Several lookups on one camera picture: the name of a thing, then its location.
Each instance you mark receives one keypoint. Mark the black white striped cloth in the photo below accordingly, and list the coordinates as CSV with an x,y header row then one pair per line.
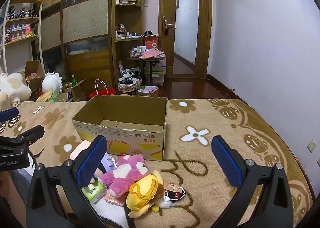
x,y
130,74

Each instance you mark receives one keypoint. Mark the purple white plush toy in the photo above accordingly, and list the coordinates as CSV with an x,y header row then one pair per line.
x,y
109,163

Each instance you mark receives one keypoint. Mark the yellow plush toy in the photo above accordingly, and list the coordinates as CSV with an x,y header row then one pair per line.
x,y
145,188

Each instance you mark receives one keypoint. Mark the open brown cardboard box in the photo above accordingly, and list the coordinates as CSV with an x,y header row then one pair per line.
x,y
33,67

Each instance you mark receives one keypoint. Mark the red box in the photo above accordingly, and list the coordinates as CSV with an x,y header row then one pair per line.
x,y
150,41

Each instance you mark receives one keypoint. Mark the beige flower printed blanket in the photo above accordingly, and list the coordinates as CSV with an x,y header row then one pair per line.
x,y
225,123

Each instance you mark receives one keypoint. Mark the pink cloth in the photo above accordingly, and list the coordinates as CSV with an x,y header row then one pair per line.
x,y
151,54

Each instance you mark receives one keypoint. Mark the wall socket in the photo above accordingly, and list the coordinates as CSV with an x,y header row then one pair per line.
x,y
312,146

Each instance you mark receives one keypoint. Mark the wooden door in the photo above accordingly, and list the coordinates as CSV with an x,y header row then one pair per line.
x,y
167,5

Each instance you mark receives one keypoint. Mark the red paper bag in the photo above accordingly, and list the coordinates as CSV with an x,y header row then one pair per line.
x,y
102,93

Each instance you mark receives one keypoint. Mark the grey trousers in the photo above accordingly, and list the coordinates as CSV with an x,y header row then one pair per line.
x,y
23,183

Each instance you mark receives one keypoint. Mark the pink bag roll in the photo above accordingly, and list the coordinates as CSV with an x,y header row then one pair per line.
x,y
113,199

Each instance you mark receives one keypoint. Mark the wicker basket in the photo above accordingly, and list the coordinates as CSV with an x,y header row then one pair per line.
x,y
128,88

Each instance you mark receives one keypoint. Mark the white display shelf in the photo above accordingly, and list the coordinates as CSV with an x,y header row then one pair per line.
x,y
22,19

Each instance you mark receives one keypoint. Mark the small wooden table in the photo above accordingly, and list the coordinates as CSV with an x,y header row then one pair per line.
x,y
146,60

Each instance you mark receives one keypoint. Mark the cardboard box with bottles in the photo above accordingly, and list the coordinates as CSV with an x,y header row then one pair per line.
x,y
77,90

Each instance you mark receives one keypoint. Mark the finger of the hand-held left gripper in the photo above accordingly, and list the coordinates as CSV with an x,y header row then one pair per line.
x,y
32,134
8,115

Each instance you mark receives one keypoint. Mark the clear plastic storage bin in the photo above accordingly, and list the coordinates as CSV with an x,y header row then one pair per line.
x,y
157,72

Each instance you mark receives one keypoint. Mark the white spiky plush toy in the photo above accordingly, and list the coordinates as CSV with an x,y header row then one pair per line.
x,y
51,82

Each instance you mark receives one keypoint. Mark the row of figurines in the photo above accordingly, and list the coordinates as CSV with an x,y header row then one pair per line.
x,y
20,12

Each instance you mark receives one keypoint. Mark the small cardboard box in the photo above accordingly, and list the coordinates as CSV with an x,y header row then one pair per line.
x,y
147,91

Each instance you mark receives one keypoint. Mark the large white plush toy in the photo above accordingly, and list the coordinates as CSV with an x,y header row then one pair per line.
x,y
12,85

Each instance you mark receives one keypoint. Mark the wooden wardrobe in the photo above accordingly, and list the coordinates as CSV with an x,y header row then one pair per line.
x,y
85,17

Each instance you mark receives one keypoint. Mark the wooden corner shelf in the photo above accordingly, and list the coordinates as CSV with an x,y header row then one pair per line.
x,y
113,55

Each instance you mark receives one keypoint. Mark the printed cardboard box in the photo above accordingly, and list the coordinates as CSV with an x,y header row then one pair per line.
x,y
140,140

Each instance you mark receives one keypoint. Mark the green frog toy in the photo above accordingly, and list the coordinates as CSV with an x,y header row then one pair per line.
x,y
53,96

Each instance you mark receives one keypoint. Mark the green bottle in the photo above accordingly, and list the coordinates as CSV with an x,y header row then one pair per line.
x,y
73,80

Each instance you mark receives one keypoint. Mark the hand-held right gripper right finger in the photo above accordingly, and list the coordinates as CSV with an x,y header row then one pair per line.
x,y
226,163

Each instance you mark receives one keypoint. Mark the green tissue packet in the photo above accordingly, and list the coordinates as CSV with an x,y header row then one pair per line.
x,y
93,191

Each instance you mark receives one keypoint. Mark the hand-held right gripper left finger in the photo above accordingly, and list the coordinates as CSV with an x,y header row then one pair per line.
x,y
91,160

